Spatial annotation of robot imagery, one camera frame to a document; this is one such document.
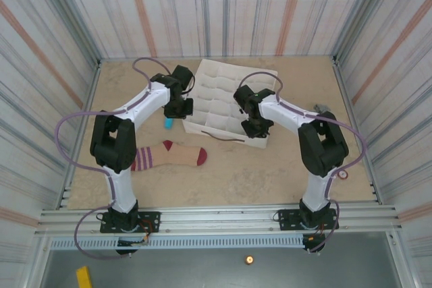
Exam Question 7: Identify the white fabric organizer box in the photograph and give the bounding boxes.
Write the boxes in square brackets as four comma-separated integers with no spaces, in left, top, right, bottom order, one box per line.
[182,58,284,150]

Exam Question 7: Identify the red beige striped sock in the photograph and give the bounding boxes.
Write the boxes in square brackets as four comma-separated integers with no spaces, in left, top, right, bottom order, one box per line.
[130,139,209,173]

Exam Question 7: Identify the yellow block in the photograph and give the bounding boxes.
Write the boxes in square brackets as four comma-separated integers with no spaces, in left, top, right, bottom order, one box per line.
[76,266,92,288]

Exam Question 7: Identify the brown strap box handle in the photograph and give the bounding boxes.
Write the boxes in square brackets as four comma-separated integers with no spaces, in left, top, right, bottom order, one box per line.
[200,129,249,142]

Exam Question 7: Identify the aluminium side rail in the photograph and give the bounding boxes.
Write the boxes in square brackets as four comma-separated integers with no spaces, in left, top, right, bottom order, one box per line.
[332,55,382,205]
[57,60,102,210]

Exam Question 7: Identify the long aluminium frame rail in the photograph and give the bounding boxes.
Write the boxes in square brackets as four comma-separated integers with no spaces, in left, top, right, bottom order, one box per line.
[35,204,402,235]

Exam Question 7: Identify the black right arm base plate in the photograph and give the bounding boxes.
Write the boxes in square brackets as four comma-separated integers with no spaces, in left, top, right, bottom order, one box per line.
[277,209,340,231]

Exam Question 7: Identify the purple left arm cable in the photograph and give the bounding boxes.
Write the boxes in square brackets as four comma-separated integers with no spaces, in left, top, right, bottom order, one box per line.
[55,57,169,261]

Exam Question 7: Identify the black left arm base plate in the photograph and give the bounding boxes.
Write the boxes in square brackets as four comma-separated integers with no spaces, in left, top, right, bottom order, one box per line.
[100,211,161,234]

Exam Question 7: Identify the grey slotted cable duct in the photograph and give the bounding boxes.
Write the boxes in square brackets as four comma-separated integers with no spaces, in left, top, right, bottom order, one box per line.
[49,235,304,251]

